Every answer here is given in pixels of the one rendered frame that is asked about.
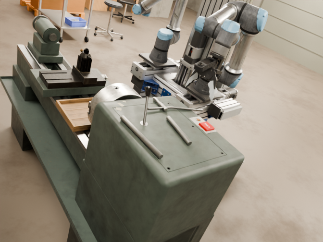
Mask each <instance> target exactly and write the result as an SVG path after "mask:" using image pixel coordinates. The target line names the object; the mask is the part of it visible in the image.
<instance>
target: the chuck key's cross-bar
mask: <svg viewBox="0 0 323 242"><path fill-rule="evenodd" d="M166 108H168V109H183V110H193V111H203V110H202V109H192V108H183V107H173V106H167V107H166ZM155 109H163V107H153V108H148V109H147V110H155Z"/></svg>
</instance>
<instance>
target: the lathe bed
mask: <svg viewBox="0 0 323 242"><path fill-rule="evenodd" d="M59 52H60V51H59ZM61 55H62V54H61ZM62 56H63V55H62ZM17 65H18V66H19V68H20V70H21V71H22V73H23V75H24V76H25V78H26V80H27V81H28V83H29V85H30V86H31V88H32V90H33V91H34V93H35V95H36V96H37V98H38V100H39V101H40V103H41V105H42V107H43V108H44V110H45V111H46V113H47V115H48V116H49V118H50V120H51V121H52V123H53V125H54V126H55V128H56V130H57V131H58V133H59V135H60V136H61V138H62V140H63V141H64V143H65V144H66V146H67V148H68V149H69V151H70V153H71V154H72V156H73V158H74V159H75V161H76V163H77V164H78V166H79V168H80V169H81V166H82V161H83V159H84V158H85V155H86V150H87V144H88V139H89V134H90V130H84V131H77V132H73V131H72V130H71V128H70V127H69V125H68V123H67V122H66V120H65V119H64V117H63V116H62V114H61V113H60V111H59V110H58V108H57V107H56V100H63V99H75V98H87V97H94V96H95V95H96V94H87V95H73V96H60V97H42V95H41V94H40V92H39V90H38V89H37V87H36V86H35V84H34V82H33V81H32V79H31V78H30V69H51V70H72V68H73V67H72V65H71V64H70V63H69V62H68V61H67V59H66V58H65V57H64V56H63V62H62V63H38V61H37V60H36V59H35V57H34V56H33V54H32V53H31V51H30V50H29V49H28V47H27V46H26V47H25V46H24V45H17ZM194 229H195V227H194V228H192V229H189V231H188V230H187V231H186V232H183V233H181V234H179V235H177V236H175V237H173V238H172V239H173V240H172V239H169V241H168V240H167V241H168V242H188V240H189V238H190V235H192V233H193V230H194ZM184 233H185V234H184ZM188 237H189V238H188ZM174 239H175V240H174ZM176 239H177V240H176ZM167 241H164V242H167Z"/></svg>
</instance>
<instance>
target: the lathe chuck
mask: <svg viewBox="0 0 323 242"><path fill-rule="evenodd" d="M115 86H117V87H119V88H120V89H118V90H115V89H114V87H115ZM124 91H132V92H135V93H137V92H136V91H135V90H134V89H133V88H131V87H129V85H127V84H123V83H116V84H112V85H109V86H107V87H105V88H103V89H101V90H100V91H99V92H98V93H97V94H96V95H95V96H94V97H93V98H92V100H91V102H90V104H89V106H90V107H91V110H90V113H89V111H88V112H87V116H88V119H89V121H90V123H92V119H93V114H94V109H95V106H96V105H97V104H98V103H99V102H105V101H106V100H107V99H108V98H110V97H111V96H113V95H115V94H117V93H120V92H124Z"/></svg>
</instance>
